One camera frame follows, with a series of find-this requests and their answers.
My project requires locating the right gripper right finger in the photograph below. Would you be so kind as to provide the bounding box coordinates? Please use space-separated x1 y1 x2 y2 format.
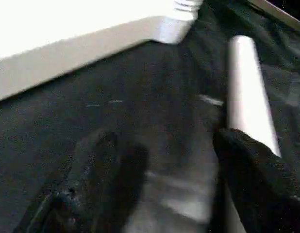
213 128 300 233

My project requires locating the long dark metal rod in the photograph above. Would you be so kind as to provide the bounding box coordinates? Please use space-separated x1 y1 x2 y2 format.
246 0 300 31

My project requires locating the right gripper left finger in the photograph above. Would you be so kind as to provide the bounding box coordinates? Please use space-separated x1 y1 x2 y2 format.
15 132 151 233

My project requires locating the white plastic table top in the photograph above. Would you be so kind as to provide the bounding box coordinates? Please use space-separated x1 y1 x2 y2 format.
0 0 204 105

